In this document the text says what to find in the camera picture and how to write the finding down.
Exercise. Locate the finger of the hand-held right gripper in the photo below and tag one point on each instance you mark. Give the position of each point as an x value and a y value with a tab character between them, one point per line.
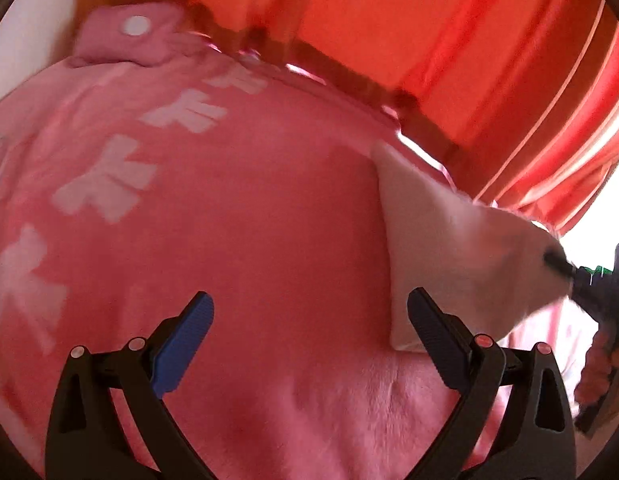
559	266

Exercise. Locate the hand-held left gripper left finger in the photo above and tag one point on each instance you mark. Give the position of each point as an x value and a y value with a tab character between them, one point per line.
187	340

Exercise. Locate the pink sweater with black hearts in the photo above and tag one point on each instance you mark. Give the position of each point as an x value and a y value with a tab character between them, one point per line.
449	255

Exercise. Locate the striped orange curtain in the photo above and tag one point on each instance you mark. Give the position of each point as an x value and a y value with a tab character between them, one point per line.
554	160

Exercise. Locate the pink bow print blanket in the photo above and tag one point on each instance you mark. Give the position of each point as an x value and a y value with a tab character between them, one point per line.
229	240

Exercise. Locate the pink cushion with white dot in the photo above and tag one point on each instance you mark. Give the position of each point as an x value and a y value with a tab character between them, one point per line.
119	35

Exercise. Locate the person's right hand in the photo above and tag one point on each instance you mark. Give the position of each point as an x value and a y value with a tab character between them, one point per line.
594	370

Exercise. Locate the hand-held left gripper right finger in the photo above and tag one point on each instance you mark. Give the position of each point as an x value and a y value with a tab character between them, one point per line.
437	340

